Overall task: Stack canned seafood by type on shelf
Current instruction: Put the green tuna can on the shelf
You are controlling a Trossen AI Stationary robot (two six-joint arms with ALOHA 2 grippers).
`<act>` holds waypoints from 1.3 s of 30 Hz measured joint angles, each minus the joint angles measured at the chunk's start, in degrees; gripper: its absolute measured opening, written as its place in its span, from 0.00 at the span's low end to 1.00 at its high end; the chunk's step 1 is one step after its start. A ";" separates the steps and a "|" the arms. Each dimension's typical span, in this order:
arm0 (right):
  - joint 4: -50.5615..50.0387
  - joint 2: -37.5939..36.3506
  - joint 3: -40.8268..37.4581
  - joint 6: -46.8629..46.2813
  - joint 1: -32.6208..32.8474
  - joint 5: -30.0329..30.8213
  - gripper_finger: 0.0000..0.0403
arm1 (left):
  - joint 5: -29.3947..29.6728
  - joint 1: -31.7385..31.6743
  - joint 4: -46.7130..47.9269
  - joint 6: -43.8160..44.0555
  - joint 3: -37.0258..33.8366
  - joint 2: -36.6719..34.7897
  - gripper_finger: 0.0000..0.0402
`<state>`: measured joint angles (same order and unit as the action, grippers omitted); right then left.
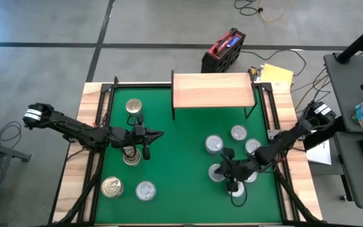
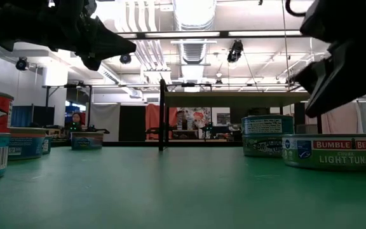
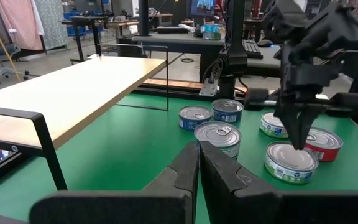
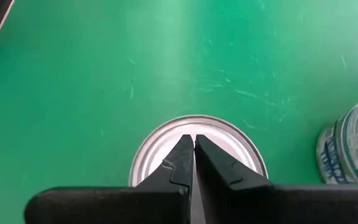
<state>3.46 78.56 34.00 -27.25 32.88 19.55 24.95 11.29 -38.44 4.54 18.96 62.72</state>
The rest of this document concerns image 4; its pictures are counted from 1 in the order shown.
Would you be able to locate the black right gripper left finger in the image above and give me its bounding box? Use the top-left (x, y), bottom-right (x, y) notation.
top-left (25, 134), bottom-right (195, 224)

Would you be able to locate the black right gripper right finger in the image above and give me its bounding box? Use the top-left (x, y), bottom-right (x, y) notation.
top-left (195, 134), bottom-right (358, 224)

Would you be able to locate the green label tuna can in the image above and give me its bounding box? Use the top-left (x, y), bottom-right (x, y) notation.
top-left (128, 114), bottom-right (269, 188)
top-left (315, 95), bottom-right (358, 185)

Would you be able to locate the green table mat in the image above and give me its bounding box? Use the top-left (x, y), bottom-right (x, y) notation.
top-left (0, 0), bottom-right (358, 224)

